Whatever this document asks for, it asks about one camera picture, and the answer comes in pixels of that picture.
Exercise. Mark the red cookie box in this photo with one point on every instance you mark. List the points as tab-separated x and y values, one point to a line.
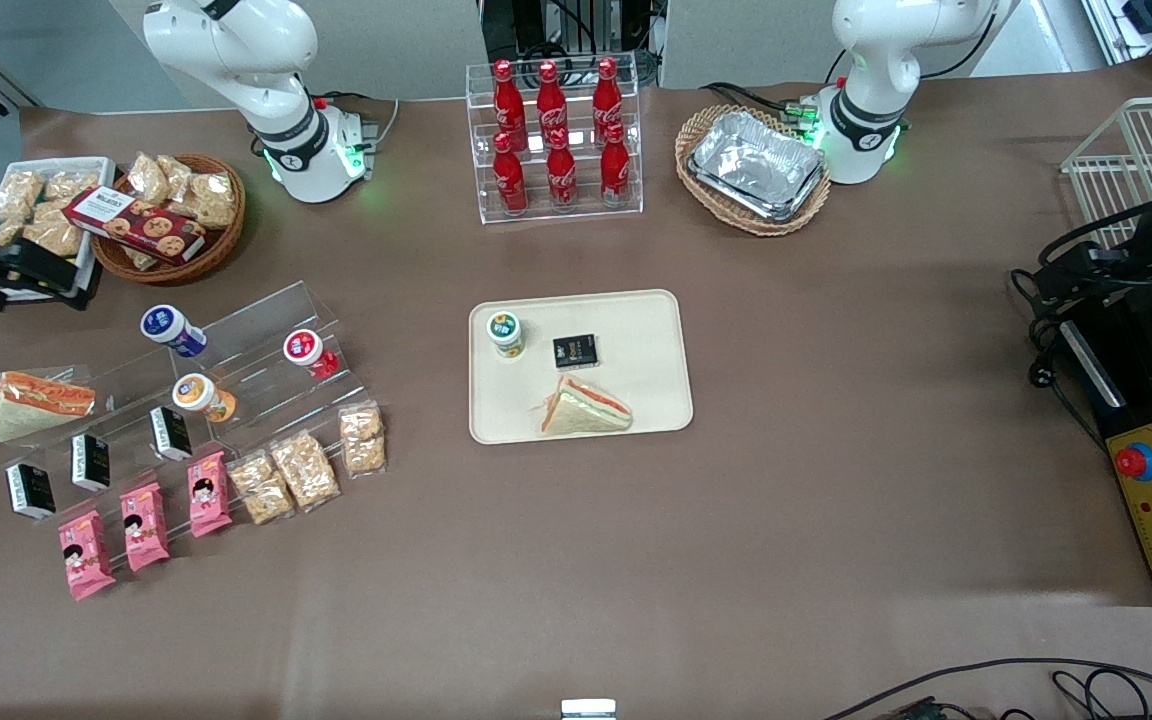
136	225

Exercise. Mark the green lid yogurt cup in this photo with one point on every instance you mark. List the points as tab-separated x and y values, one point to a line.
506	333

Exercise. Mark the black machine with yellow panel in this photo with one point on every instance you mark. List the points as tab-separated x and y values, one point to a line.
1136	410

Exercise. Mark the red gum bottle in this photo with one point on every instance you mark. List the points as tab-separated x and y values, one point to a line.
308	352

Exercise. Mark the pink snack pack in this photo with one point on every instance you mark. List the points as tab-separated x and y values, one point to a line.
144	527
208	494
86	555

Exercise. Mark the beige plastic tray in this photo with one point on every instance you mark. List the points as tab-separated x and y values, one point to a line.
636	330

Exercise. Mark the round wicker basket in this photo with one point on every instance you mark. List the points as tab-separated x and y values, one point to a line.
226	255

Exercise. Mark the clear acrylic stepped stand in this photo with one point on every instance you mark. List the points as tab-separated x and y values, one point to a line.
256	320

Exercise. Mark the clear acrylic bottle rack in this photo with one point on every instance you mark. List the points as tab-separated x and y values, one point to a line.
556	215

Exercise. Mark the black tissue pack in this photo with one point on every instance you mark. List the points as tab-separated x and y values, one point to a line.
91	462
575	351
171	433
30	490

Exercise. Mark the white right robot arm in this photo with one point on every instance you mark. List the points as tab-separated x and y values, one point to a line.
236	50

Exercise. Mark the red emergency stop button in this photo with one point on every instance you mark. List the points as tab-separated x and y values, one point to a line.
1134	461

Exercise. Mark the red cola bottle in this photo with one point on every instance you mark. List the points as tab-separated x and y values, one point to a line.
508	95
551	95
615	170
510	180
562	178
607	92

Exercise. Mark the blue gum bottle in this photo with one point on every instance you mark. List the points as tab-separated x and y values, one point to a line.
171	330

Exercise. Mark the clear oat snack pack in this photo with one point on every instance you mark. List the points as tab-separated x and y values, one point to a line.
261	488
71	185
178	175
16	195
1	232
305	470
148	178
54	238
363	438
211	200
140	258

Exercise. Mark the silver metal bar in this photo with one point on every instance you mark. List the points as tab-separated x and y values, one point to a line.
1093	362

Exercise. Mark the oval wicker basket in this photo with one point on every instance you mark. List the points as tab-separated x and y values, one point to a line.
706	200

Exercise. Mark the aluminium foil tray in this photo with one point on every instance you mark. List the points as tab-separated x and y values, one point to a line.
756	160

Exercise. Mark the brown table cover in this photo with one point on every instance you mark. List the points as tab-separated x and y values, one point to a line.
836	450

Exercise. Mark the orange gum bottle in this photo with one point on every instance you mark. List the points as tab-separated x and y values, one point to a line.
201	396

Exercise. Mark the black equipment rack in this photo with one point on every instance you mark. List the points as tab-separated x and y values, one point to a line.
576	25

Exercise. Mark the wrapped triangle sandwich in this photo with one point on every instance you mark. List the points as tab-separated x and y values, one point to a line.
36	402
584	410

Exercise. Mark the white rectangular snack tray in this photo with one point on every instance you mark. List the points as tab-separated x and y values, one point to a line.
86	262

